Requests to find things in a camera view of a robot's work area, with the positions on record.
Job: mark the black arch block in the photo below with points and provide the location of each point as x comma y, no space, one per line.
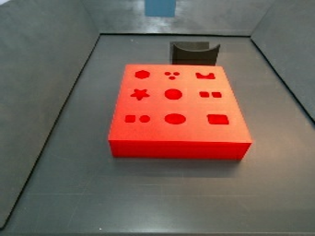
193,53

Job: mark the red shape sorter box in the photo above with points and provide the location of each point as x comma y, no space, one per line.
177,112

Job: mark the blue wall patch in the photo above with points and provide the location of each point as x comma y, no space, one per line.
161,8

